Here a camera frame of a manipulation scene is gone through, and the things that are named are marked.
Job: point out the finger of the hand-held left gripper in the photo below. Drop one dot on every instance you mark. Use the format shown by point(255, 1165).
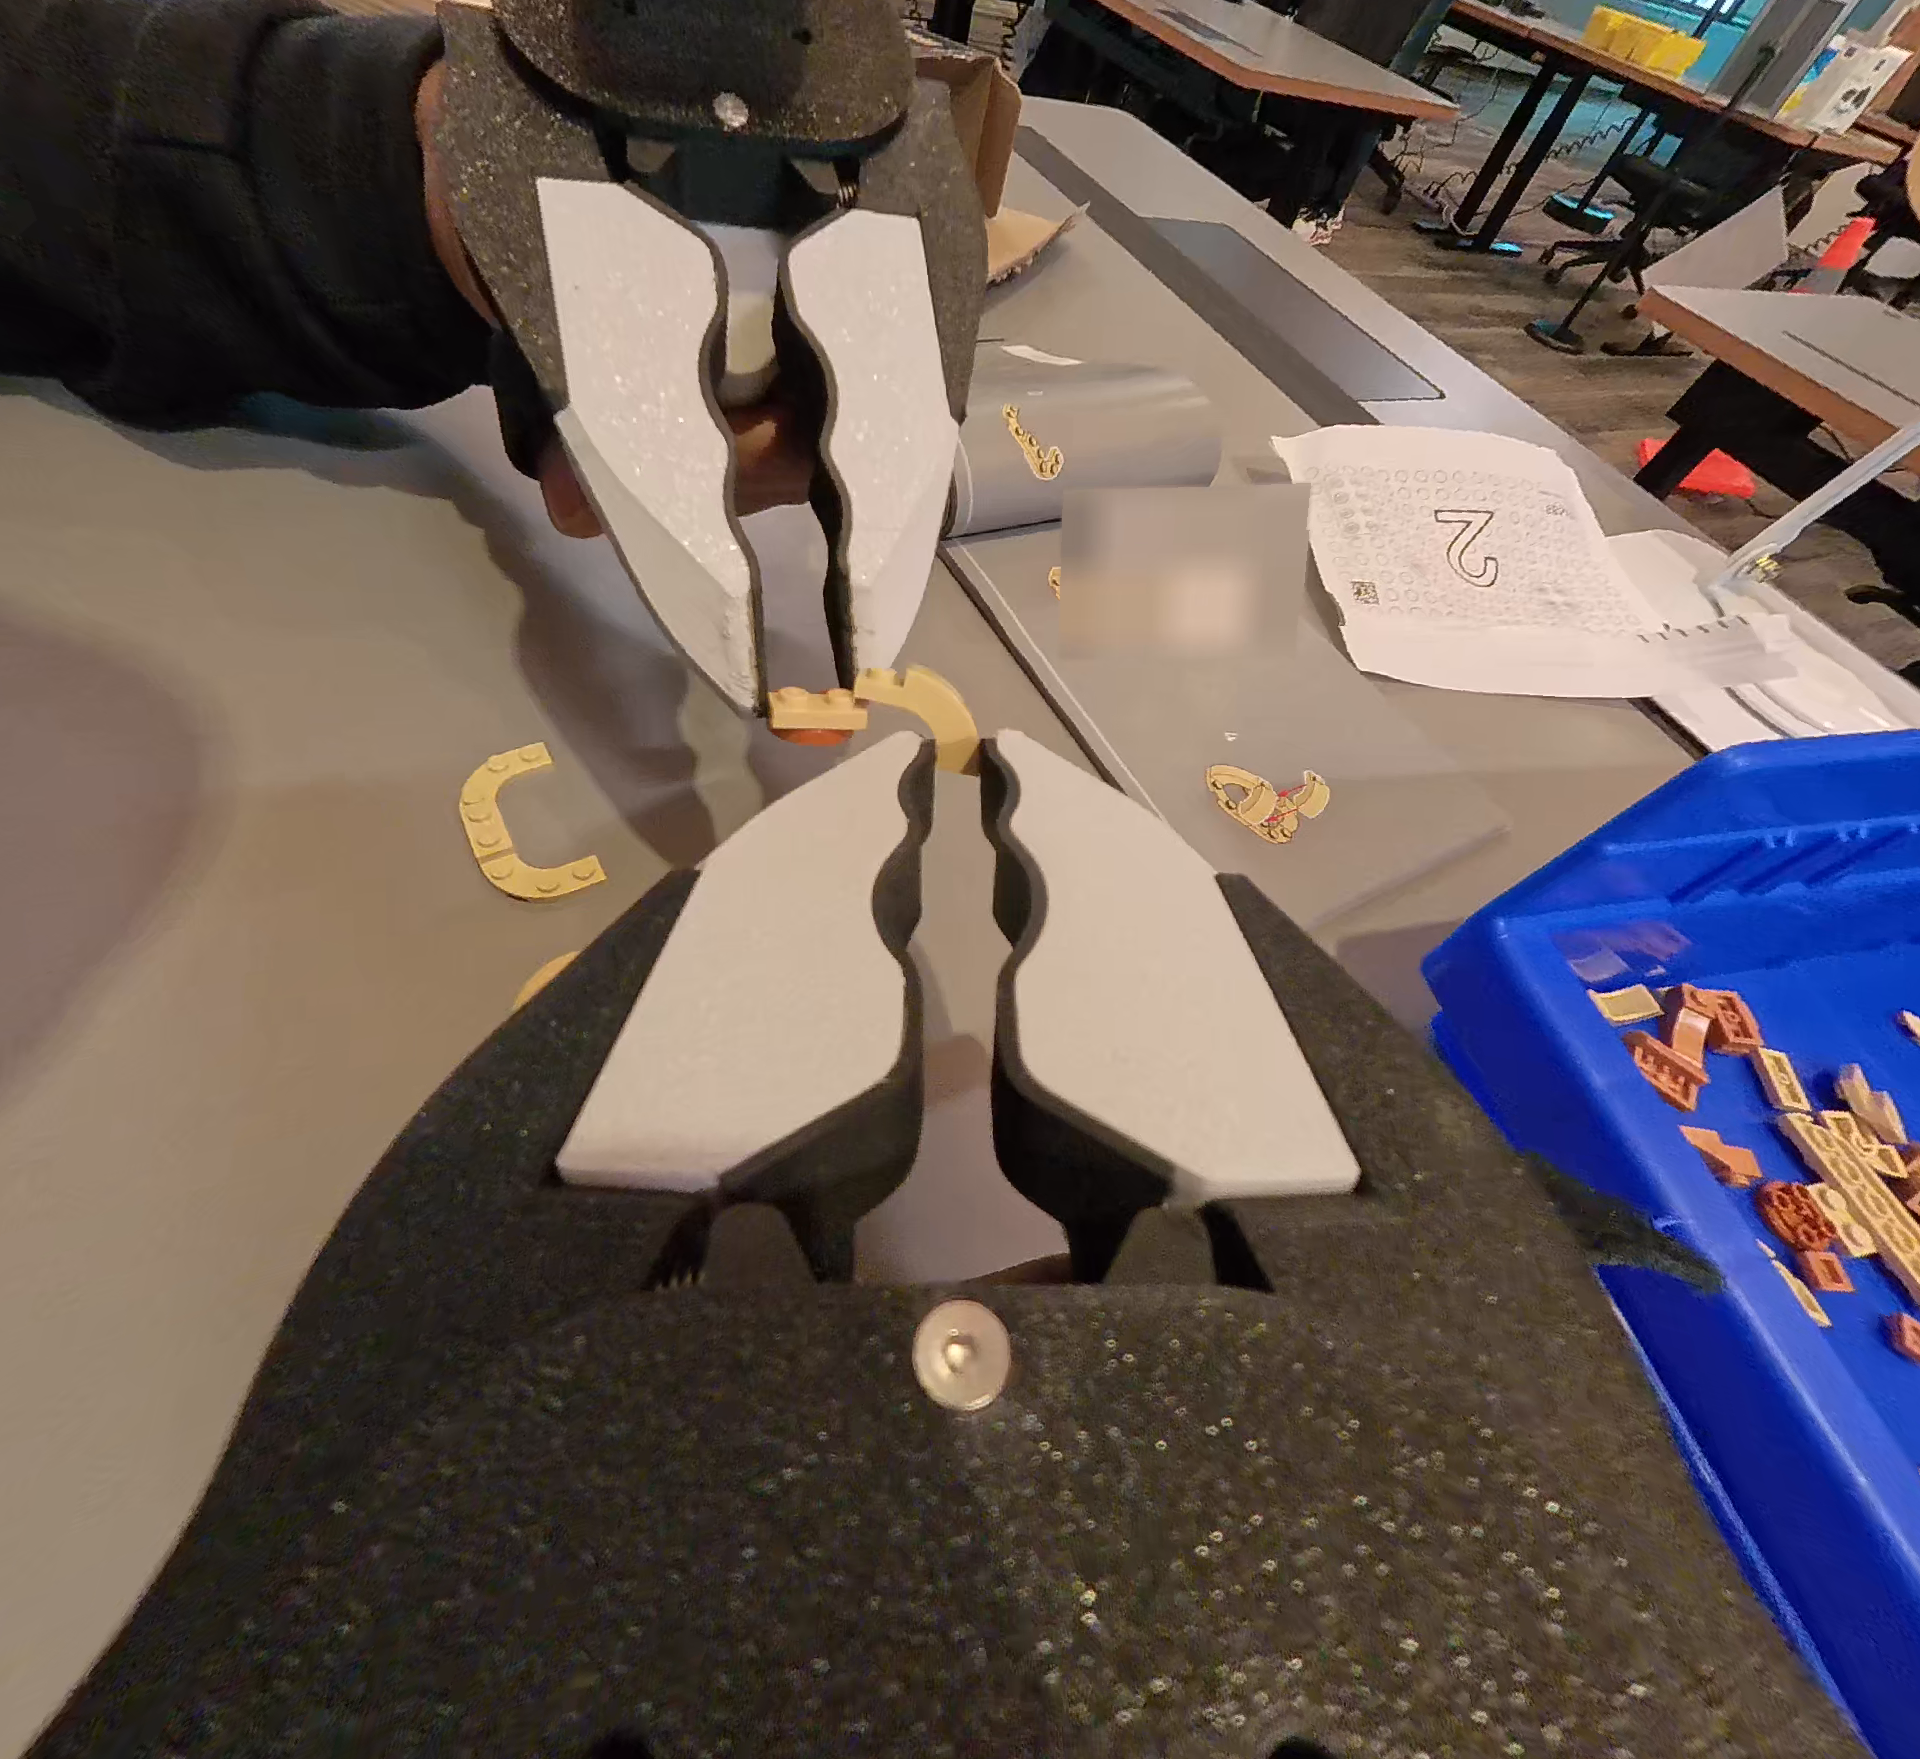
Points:
point(646, 381)
point(887, 411)

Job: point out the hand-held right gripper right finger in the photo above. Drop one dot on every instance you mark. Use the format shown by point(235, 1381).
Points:
point(1171, 1009)

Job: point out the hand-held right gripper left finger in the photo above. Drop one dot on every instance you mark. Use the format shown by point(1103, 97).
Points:
point(752, 1009)

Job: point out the large tan arch brick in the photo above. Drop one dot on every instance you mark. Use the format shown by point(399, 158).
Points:
point(925, 705)
point(474, 829)

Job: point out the brown round toy brick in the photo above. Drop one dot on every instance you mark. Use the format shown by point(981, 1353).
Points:
point(817, 712)

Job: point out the pile of small toy bricks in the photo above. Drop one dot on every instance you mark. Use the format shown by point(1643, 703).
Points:
point(1801, 1130)

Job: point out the blue plastic bin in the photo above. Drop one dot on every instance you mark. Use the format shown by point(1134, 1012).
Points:
point(1681, 1519)

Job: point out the person's left forearm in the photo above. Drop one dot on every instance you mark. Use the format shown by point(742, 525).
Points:
point(210, 170)

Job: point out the wooden office desk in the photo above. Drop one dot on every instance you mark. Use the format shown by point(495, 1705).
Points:
point(1711, 95)
point(1801, 335)
point(1261, 36)

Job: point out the person's left hand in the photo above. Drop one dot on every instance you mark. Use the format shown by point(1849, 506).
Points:
point(775, 441)

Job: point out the brown cardboard piece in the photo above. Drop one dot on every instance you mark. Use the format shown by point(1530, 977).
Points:
point(1008, 141)

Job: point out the grey instruction booklet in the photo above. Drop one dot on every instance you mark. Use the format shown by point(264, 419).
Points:
point(1410, 769)

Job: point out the white printed paper sheet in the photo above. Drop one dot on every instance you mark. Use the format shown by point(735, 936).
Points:
point(1502, 589)

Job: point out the red object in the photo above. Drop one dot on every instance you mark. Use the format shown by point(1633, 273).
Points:
point(1703, 471)

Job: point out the yellow box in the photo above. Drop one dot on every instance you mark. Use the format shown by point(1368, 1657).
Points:
point(1639, 42)

